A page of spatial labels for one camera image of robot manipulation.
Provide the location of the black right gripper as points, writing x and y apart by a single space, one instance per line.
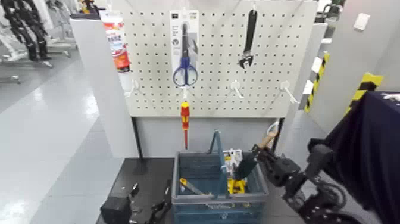
286 172

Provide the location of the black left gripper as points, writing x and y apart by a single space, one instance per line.
140 215

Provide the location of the yellow tool in blister package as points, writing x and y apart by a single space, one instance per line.
237 186

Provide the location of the blue plastic crate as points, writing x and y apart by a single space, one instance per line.
218 198

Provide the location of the black pegboard stand leg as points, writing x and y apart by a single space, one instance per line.
139 144
279 131

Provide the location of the grey backing panel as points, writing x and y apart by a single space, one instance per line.
203 134

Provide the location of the white metal pegboard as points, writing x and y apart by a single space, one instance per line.
218 103

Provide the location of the white pegboard hook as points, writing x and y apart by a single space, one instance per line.
285 86
134 84
253 6
235 85
185 92

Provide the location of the red yellow screwdriver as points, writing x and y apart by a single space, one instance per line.
185 115

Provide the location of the person in navy shirt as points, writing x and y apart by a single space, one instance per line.
365 140

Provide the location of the white partition panel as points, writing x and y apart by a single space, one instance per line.
100 94

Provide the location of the black adjustable wrench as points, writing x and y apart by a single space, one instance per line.
250 31

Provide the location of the red white sealant tube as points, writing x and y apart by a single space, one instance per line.
117 47

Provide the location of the black background equipment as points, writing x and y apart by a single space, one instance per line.
328 9

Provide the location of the yellow black background machine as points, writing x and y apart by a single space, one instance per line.
87 6

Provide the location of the black humanoid robot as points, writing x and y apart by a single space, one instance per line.
25 28

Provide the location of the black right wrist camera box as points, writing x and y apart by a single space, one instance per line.
320 159

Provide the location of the yellow black striped post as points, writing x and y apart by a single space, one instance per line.
317 81
365 84

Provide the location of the white wall plate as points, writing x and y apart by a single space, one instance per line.
362 22

